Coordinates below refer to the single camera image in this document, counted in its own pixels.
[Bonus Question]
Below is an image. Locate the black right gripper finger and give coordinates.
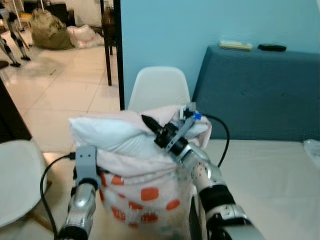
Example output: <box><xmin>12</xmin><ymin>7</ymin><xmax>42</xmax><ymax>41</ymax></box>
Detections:
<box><xmin>142</xmin><ymin>115</ymin><xmax>162</xmax><ymax>134</ymax></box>

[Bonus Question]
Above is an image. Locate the pink pillow with orange print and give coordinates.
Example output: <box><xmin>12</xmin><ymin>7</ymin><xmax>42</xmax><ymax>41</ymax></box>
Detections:
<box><xmin>69</xmin><ymin>104</ymin><xmax>213</xmax><ymax>236</ymax></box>

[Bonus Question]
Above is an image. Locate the white plastic shell chair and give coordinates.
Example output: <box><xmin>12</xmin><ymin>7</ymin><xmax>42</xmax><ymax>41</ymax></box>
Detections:
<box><xmin>127</xmin><ymin>66</ymin><xmax>192</xmax><ymax>113</ymax></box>
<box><xmin>0</xmin><ymin>139</ymin><xmax>49</xmax><ymax>231</ymax></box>

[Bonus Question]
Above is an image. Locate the blue upholstered headboard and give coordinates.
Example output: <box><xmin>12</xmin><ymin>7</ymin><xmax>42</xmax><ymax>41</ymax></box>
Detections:
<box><xmin>192</xmin><ymin>45</ymin><xmax>320</xmax><ymax>142</ymax></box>

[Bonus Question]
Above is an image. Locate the white plastic bag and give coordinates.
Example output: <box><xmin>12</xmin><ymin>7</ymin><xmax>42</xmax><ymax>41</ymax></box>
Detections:
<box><xmin>66</xmin><ymin>24</ymin><xmax>105</xmax><ymax>49</ymax></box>

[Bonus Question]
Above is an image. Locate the cream flat box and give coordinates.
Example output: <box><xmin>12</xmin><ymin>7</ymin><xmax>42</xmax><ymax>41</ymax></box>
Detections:
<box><xmin>218</xmin><ymin>40</ymin><xmax>253</xmax><ymax>52</ymax></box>

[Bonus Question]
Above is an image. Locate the white bed mattress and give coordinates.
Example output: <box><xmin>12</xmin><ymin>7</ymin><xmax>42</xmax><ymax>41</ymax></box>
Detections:
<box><xmin>190</xmin><ymin>139</ymin><xmax>320</xmax><ymax>240</ymax></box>

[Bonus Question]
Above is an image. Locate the olive green sack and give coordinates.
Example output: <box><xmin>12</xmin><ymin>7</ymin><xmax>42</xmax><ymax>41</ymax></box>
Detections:
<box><xmin>31</xmin><ymin>9</ymin><xmax>75</xmax><ymax>51</ymax></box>

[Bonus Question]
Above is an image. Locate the black remote control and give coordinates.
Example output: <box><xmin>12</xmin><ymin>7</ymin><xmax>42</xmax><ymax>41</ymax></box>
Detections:
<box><xmin>257</xmin><ymin>44</ymin><xmax>287</xmax><ymax>52</ymax></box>

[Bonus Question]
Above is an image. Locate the black cabinet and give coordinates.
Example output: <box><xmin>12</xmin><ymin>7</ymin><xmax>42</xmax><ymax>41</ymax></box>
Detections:
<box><xmin>0</xmin><ymin>77</ymin><xmax>32</xmax><ymax>143</ymax></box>

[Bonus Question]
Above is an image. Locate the clear plastic bag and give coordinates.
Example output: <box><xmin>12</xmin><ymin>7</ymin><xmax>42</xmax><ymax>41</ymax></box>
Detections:
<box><xmin>303</xmin><ymin>140</ymin><xmax>320</xmax><ymax>166</ymax></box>

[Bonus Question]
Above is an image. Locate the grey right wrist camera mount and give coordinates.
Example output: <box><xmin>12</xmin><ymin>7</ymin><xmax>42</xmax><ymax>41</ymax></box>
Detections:
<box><xmin>167</xmin><ymin>102</ymin><xmax>203</xmax><ymax>153</ymax></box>

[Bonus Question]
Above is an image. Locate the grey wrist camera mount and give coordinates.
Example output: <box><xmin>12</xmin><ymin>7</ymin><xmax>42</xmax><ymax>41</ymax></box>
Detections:
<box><xmin>167</xmin><ymin>102</ymin><xmax>203</xmax><ymax>153</ymax></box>
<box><xmin>74</xmin><ymin>145</ymin><xmax>100</xmax><ymax>187</ymax></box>

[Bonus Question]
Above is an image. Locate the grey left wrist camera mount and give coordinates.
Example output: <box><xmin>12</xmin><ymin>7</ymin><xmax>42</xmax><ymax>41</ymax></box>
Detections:
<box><xmin>74</xmin><ymin>145</ymin><xmax>100</xmax><ymax>187</ymax></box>

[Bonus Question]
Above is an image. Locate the black wall edge trim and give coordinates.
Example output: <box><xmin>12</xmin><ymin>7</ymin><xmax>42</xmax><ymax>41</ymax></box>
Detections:
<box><xmin>112</xmin><ymin>0</ymin><xmax>126</xmax><ymax>111</ymax></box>

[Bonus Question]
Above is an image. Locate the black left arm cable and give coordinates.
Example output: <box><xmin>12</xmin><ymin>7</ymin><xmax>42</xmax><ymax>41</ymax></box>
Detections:
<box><xmin>39</xmin><ymin>152</ymin><xmax>77</xmax><ymax>238</ymax></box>

